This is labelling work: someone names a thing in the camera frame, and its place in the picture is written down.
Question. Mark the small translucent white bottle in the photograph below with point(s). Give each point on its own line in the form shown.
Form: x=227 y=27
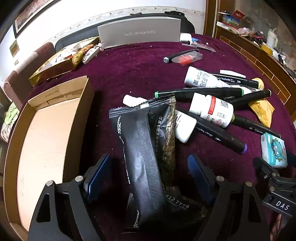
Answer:
x=131 y=100

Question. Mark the yellow-green-capped black marker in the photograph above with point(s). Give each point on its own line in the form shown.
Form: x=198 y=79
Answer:
x=254 y=127

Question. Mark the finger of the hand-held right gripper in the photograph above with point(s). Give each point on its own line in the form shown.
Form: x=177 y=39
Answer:
x=263 y=166
x=291 y=157

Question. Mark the wooden cabinet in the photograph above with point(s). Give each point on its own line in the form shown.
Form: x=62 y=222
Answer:
x=254 y=62

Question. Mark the clear plastic case red contents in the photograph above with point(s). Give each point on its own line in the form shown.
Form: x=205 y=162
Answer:
x=185 y=59

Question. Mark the tall white squeeze bottle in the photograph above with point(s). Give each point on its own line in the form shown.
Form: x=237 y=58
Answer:
x=183 y=127

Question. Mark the purple-capped black marker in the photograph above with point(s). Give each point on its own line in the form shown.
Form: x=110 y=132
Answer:
x=219 y=134

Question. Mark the black leather sofa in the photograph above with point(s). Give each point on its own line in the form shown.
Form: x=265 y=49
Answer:
x=67 y=42

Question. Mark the white charger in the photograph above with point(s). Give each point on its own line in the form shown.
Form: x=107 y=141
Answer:
x=185 y=37

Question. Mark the white bottle with black print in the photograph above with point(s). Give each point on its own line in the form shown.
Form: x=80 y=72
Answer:
x=198 y=77

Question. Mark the black marker with white print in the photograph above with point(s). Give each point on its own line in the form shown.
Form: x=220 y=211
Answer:
x=240 y=81

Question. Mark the shallow cardboard box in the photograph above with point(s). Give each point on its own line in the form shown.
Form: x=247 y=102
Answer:
x=46 y=139

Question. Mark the red box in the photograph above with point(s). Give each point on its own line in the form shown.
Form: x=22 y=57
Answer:
x=238 y=14

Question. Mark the floral blanket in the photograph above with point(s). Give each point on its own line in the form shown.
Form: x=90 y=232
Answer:
x=9 y=118

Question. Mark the person's right hand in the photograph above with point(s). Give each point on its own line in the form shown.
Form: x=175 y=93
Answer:
x=281 y=228

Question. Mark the white bottle with red label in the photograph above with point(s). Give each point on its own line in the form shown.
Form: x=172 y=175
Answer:
x=208 y=109

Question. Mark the white paper slip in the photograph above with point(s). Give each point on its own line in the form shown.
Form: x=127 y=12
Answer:
x=231 y=73

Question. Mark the cartoon print tissue pack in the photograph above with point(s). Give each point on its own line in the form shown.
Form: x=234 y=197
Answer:
x=274 y=150

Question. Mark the brown armchair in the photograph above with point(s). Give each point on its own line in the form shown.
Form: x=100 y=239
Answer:
x=41 y=53

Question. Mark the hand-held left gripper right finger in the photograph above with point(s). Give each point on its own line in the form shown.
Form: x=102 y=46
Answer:
x=198 y=176

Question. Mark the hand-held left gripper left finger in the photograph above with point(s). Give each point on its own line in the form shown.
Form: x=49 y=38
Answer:
x=99 y=171

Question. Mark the yellow snack packet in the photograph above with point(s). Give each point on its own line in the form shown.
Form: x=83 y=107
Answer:
x=262 y=111

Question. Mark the framed wall picture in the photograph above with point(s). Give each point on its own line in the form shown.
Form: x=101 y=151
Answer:
x=27 y=14

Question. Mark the clear plastic packet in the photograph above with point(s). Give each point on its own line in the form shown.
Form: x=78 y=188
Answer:
x=203 y=46

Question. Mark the cream-capped black marker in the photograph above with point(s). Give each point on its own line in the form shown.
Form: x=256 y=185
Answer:
x=254 y=95

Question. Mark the gold wall plaque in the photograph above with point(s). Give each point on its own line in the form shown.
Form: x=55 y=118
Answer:
x=13 y=47

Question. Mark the grey shoe box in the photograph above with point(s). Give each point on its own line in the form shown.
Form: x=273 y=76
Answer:
x=138 y=32

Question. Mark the gold gift box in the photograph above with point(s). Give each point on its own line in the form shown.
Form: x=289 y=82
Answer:
x=53 y=69

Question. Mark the white thermos cup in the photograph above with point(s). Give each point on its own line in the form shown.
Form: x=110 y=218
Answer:
x=271 y=39

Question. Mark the green-capped black marker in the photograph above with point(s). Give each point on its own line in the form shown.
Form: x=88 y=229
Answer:
x=185 y=92

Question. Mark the black packet with gold pattern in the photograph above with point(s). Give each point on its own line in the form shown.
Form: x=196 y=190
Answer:
x=165 y=139

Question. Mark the white patterned pouch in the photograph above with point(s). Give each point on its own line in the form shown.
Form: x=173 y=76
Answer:
x=90 y=55

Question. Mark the black pen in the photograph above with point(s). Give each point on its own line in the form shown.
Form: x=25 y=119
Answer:
x=168 y=59

